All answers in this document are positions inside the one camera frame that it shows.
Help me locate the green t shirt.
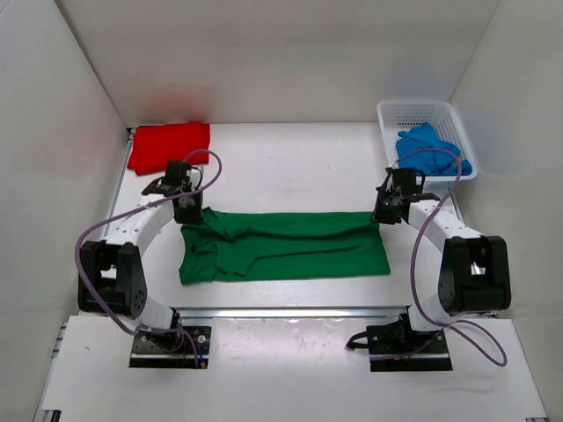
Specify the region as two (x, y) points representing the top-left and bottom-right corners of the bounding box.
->
(179, 207), (391, 285)

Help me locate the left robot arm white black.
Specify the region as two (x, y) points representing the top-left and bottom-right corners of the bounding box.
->
(79, 162), (203, 350)

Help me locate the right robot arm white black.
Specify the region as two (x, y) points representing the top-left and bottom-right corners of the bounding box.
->
(371, 168), (512, 353)

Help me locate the blue t shirt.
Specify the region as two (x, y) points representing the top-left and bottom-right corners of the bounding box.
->
(395, 122), (461, 177)

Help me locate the folded red t shirt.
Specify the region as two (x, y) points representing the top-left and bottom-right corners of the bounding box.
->
(127, 121), (210, 176)

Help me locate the white plastic basket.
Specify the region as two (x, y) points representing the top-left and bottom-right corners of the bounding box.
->
(377, 100), (478, 188)

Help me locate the aluminium rail left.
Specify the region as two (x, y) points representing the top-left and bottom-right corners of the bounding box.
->
(81, 127), (135, 304)

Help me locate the aluminium rail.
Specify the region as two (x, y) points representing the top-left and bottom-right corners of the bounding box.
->
(81, 127), (135, 304)
(179, 307), (406, 319)

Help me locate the aluminium rail front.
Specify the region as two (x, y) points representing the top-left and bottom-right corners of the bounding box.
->
(179, 307), (406, 319)

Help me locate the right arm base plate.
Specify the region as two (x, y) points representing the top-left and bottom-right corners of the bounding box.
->
(346, 308), (453, 373)

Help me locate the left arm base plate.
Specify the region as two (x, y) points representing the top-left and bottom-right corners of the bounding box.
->
(128, 325), (212, 369)

